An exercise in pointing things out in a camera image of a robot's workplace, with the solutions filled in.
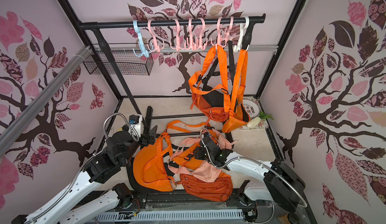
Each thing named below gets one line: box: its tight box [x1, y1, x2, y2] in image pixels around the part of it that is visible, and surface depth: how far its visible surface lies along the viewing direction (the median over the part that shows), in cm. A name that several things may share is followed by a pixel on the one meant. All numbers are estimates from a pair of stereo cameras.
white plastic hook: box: [233, 16, 250, 53], surface depth 57 cm
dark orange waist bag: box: [176, 172, 234, 202], surface depth 75 cm
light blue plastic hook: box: [132, 19, 152, 58], surface depth 55 cm
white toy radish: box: [246, 117, 261, 129], surface depth 102 cm
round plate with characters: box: [243, 97, 261, 120], surface depth 116 cm
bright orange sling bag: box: [222, 48, 251, 134], surface depth 76 cm
